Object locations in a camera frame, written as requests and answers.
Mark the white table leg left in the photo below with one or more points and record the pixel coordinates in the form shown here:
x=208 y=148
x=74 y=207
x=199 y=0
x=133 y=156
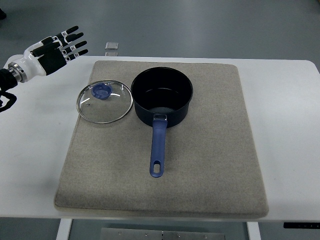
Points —
x=64 y=229

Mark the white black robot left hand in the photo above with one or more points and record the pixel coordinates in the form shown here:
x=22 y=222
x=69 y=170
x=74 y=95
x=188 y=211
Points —
x=47 y=56

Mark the black table control panel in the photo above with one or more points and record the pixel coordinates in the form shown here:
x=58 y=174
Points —
x=301 y=225

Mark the dark blue saucepan blue handle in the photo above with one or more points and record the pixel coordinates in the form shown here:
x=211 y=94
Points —
x=161 y=97

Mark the white table leg right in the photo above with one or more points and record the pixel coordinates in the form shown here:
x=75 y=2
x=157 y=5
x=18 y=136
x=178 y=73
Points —
x=253 y=231

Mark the beige fabric mat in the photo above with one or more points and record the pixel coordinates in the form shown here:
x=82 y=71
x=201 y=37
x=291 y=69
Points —
x=205 y=166

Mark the white table leg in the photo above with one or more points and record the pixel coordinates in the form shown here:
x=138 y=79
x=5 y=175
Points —
x=253 y=231
x=64 y=229

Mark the glass lid with blue knob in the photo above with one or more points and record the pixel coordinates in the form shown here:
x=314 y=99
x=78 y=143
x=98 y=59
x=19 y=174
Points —
x=104 y=101

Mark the clear floor plate lower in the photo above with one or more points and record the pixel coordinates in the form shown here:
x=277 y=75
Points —
x=111 y=54

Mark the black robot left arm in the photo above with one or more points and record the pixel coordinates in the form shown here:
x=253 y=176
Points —
x=7 y=81

